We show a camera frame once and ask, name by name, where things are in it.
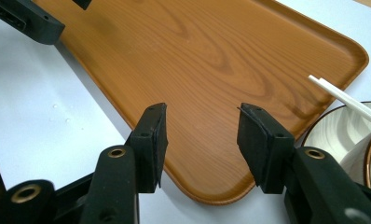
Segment white chopstick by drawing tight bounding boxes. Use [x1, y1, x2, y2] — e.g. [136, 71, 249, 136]
[318, 77, 371, 124]
[308, 74, 371, 128]

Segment white cup with brown rim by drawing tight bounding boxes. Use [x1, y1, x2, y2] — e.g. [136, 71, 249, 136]
[339, 124, 371, 194]

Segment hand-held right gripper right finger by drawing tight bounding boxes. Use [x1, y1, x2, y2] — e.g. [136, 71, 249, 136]
[236, 103, 371, 224]

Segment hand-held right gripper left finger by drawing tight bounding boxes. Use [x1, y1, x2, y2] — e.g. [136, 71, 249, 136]
[80, 102, 170, 224]

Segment white bowl with brown rim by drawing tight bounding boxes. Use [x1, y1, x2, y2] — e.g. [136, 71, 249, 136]
[300, 101, 371, 164]

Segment brown wood-grain tray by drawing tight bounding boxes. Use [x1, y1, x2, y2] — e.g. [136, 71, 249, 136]
[33, 0, 370, 206]

